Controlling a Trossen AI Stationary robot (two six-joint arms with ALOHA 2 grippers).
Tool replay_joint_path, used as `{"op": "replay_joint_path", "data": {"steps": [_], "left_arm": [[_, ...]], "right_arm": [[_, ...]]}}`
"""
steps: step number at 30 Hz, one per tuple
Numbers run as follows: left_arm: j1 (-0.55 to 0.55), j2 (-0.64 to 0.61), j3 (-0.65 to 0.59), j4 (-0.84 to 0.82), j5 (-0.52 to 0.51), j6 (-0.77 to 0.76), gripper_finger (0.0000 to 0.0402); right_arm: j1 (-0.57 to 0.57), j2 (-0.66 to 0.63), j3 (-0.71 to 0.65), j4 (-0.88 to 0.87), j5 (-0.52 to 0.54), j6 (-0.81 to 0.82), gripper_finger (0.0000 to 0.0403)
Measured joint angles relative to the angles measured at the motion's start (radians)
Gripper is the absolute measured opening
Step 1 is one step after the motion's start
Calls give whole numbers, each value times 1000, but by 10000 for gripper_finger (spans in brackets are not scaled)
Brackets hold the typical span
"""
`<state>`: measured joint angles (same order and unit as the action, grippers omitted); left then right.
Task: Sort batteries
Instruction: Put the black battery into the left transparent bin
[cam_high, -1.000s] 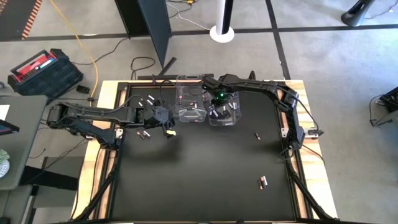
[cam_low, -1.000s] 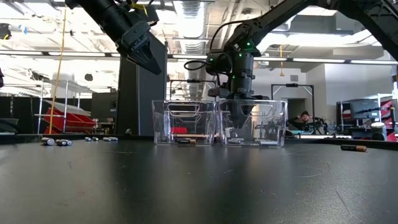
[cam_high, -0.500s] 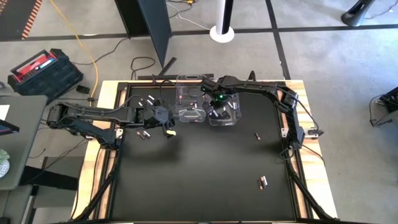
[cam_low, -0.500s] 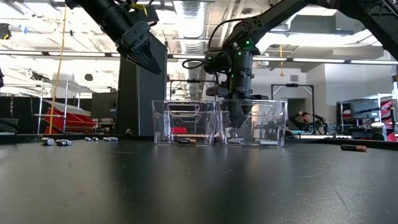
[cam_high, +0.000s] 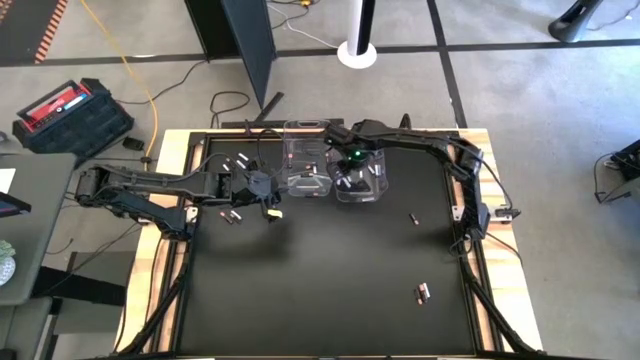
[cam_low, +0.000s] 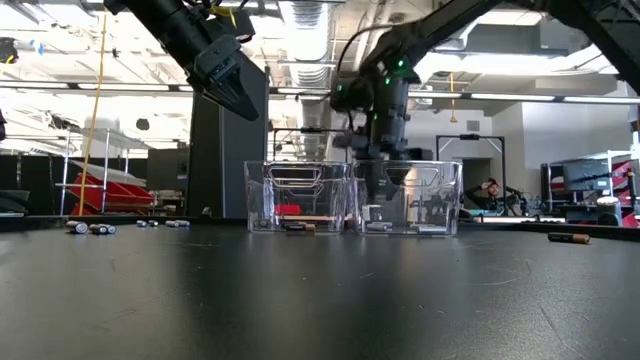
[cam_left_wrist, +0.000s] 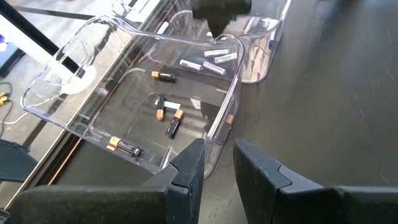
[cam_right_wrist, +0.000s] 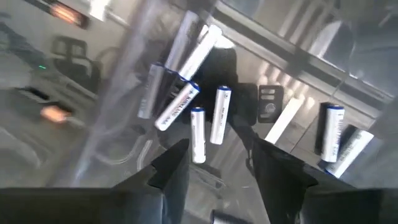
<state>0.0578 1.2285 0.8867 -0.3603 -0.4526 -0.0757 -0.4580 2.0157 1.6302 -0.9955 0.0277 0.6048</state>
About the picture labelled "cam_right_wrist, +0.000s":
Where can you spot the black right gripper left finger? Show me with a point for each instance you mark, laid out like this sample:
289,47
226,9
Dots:
169,174

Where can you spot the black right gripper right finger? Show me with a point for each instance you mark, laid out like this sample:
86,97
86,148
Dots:
280,180

